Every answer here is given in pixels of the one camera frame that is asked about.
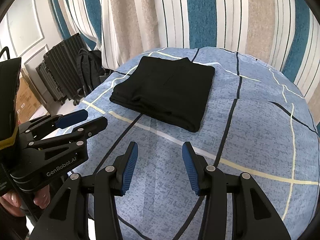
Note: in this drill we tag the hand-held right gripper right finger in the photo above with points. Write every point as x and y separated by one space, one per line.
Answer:
190 170

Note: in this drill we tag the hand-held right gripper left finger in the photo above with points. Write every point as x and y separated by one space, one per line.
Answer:
130 170

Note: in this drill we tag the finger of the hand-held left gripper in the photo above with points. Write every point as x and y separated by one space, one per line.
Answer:
72 117
95 125

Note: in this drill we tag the black pants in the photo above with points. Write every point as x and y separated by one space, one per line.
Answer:
165 92

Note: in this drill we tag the person's left hand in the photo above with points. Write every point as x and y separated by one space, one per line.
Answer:
42 201

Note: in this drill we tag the dark grey ribbed suitcase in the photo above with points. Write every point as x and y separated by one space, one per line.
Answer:
62 72

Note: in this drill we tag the cardboard box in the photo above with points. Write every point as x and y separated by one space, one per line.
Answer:
28 100

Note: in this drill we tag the black backpack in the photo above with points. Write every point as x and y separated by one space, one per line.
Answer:
90 70

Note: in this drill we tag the blue patterned bed sheet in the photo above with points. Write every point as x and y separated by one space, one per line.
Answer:
250 135

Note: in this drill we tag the striped curtain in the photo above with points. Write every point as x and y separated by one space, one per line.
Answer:
205 12

